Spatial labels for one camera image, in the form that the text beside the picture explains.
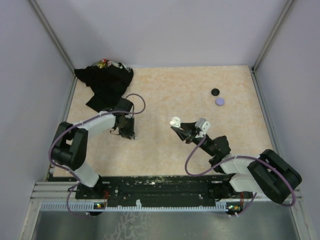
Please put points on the right aluminium frame post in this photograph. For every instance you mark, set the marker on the right aluminium frame post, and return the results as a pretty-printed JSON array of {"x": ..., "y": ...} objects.
[{"x": 289, "y": 4}]

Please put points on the black printed cloth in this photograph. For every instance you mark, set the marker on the black printed cloth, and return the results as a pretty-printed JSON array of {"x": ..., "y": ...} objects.
[{"x": 108, "y": 80}]

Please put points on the purple round charging case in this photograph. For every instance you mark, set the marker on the purple round charging case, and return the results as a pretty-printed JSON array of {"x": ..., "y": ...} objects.
[{"x": 219, "y": 101}]

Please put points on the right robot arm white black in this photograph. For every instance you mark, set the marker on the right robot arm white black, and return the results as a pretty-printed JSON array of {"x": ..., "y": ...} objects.
[{"x": 267, "y": 174}]

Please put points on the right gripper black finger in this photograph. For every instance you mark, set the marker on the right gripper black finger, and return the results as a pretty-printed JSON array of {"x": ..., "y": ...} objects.
[
  {"x": 189, "y": 126},
  {"x": 184, "y": 135}
]

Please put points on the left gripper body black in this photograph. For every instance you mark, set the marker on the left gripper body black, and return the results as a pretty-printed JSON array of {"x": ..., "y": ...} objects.
[{"x": 127, "y": 129}]

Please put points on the aluminium frame post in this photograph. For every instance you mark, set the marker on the aluminium frame post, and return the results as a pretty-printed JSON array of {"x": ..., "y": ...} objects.
[
  {"x": 289, "y": 4},
  {"x": 51, "y": 33}
]

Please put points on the black round charging case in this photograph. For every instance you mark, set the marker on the black round charging case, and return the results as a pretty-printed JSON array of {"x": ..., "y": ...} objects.
[{"x": 215, "y": 91}]

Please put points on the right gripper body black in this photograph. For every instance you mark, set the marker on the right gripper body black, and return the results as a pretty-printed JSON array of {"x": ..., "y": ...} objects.
[{"x": 197, "y": 141}]

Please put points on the left aluminium frame post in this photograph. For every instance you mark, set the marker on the left aluminium frame post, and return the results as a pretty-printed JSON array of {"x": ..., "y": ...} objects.
[{"x": 51, "y": 33}]

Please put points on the white earbud charging case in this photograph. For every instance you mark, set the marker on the white earbud charging case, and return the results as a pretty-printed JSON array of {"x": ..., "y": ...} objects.
[{"x": 175, "y": 122}]

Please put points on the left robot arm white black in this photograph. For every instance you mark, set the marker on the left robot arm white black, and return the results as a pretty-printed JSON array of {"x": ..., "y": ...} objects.
[{"x": 69, "y": 147}]

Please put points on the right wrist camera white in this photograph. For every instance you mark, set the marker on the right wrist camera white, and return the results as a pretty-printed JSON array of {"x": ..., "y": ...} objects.
[{"x": 203, "y": 127}]

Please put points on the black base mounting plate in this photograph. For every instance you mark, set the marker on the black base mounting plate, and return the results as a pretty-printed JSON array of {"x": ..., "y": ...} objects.
[{"x": 162, "y": 191}]

